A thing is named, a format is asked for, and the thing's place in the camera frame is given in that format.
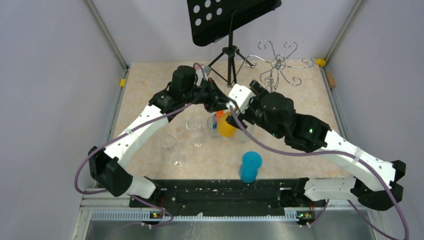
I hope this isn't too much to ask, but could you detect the black music stand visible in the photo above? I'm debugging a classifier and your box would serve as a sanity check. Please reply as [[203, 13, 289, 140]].
[[186, 0, 282, 86]]

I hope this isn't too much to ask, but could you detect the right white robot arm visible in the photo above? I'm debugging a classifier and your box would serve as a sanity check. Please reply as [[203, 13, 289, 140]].
[[226, 89, 406, 211]]

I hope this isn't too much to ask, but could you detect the silver wire glass rack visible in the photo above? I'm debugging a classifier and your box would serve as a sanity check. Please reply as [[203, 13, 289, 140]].
[[243, 39, 315, 93]]

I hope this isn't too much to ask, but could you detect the clear glass front left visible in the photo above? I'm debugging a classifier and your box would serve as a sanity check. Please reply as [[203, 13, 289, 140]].
[[172, 152, 187, 167]]

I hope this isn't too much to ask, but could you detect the orange plastic wine glass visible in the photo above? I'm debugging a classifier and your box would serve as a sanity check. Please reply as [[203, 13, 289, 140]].
[[216, 112, 237, 138]]

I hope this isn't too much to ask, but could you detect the yellow corner clamp right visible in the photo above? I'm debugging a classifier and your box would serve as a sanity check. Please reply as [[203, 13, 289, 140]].
[[316, 58, 327, 67]]

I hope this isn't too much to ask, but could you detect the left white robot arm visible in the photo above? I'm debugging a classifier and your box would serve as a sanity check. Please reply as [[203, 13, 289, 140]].
[[85, 63, 227, 207]]

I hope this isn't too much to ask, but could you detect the clear glass centre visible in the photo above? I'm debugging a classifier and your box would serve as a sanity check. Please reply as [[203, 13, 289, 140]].
[[235, 123, 255, 144]]

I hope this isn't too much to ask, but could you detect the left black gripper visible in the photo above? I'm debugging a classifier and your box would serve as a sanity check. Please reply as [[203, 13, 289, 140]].
[[183, 77, 232, 113]]

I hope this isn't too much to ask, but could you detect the clear glass with clips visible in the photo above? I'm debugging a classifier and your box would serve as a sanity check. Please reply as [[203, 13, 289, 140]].
[[206, 115, 220, 138]]

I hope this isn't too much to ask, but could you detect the blue plastic wine glass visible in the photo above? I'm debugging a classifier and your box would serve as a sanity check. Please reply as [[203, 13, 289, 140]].
[[238, 151, 263, 184]]

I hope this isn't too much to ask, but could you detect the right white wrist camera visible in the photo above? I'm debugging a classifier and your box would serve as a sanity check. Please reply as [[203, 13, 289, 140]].
[[226, 83, 255, 114]]

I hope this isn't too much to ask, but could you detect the yellow clamp left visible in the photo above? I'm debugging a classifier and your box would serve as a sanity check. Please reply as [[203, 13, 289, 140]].
[[119, 78, 126, 88]]

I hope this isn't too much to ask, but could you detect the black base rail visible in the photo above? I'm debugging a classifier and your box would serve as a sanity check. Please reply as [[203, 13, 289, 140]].
[[146, 178, 326, 217]]

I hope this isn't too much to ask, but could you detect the clear wine glass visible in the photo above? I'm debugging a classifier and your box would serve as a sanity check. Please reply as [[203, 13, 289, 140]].
[[186, 118, 203, 148]]

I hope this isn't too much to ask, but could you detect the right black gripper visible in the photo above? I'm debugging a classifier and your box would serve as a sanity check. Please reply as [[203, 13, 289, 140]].
[[226, 80, 284, 140]]

